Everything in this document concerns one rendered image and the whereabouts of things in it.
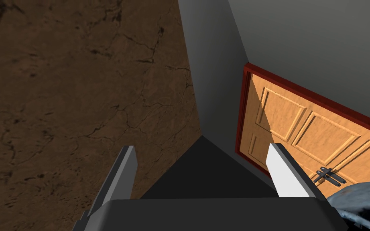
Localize orange panelled wooden door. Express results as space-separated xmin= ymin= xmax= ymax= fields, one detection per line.
xmin=239 ymin=73 xmax=370 ymax=199

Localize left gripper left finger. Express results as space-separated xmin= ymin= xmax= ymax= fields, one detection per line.
xmin=87 ymin=145 xmax=138 ymax=217

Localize dark grey door handle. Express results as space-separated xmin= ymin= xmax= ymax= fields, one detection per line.
xmin=313 ymin=166 xmax=347 ymax=187

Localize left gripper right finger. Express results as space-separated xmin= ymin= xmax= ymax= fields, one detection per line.
xmin=265 ymin=143 xmax=327 ymax=201

